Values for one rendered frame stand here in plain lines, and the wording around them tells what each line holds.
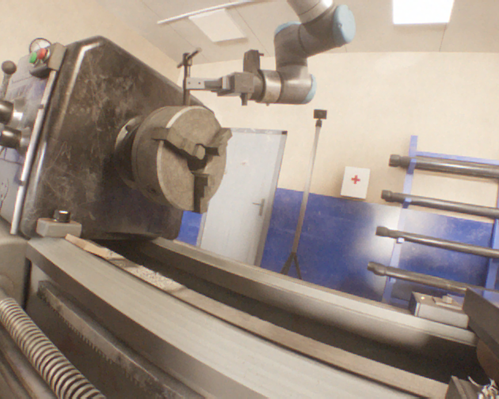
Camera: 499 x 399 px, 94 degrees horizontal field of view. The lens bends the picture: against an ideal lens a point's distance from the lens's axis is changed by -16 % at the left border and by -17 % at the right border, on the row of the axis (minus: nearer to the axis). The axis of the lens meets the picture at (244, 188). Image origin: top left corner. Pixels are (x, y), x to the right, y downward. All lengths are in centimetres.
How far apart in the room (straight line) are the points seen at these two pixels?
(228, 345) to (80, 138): 54
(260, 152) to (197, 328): 369
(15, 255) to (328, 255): 327
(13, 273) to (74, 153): 30
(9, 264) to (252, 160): 358
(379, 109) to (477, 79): 123
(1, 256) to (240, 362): 55
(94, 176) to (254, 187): 331
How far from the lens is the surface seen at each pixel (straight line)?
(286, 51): 78
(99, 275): 51
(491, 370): 58
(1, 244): 71
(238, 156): 413
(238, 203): 399
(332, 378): 33
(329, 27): 70
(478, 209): 328
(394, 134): 371
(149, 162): 59
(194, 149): 60
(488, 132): 389
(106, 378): 54
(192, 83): 66
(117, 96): 76
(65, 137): 68
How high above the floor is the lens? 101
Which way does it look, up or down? 4 degrees up
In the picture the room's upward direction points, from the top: 12 degrees clockwise
